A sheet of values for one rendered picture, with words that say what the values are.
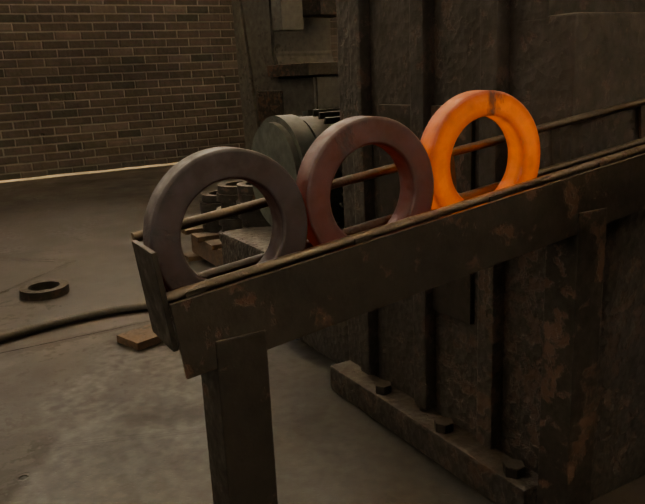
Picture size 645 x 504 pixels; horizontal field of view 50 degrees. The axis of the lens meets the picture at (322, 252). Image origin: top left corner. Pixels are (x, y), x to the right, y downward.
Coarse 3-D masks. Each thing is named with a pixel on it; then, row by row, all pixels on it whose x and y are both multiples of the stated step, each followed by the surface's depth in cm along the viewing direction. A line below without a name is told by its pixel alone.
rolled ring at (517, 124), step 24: (456, 96) 90; (480, 96) 89; (504, 96) 90; (432, 120) 89; (456, 120) 88; (504, 120) 92; (528, 120) 93; (432, 144) 87; (528, 144) 94; (432, 168) 88; (528, 168) 95; (456, 192) 90
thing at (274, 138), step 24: (264, 120) 226; (288, 120) 215; (312, 120) 220; (336, 120) 221; (264, 144) 225; (288, 144) 210; (288, 168) 213; (336, 192) 216; (264, 216) 234; (336, 216) 224; (240, 240) 246; (264, 240) 242; (312, 336) 207; (336, 336) 194; (336, 360) 196
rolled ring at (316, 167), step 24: (360, 120) 80; (384, 120) 82; (312, 144) 81; (336, 144) 79; (360, 144) 81; (384, 144) 83; (408, 144) 84; (312, 168) 79; (336, 168) 80; (408, 168) 85; (312, 192) 79; (408, 192) 87; (432, 192) 87; (312, 216) 80; (408, 216) 86; (312, 240) 82
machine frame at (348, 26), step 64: (384, 0) 145; (448, 0) 129; (512, 0) 115; (576, 0) 112; (640, 0) 119; (384, 64) 149; (448, 64) 131; (512, 64) 118; (576, 64) 107; (640, 64) 114; (576, 128) 110; (384, 192) 155; (640, 256) 124; (384, 320) 165; (448, 320) 144; (512, 320) 128; (640, 320) 127; (384, 384) 163; (448, 384) 148; (512, 384) 130; (640, 384) 131; (448, 448) 141; (512, 448) 133; (640, 448) 135
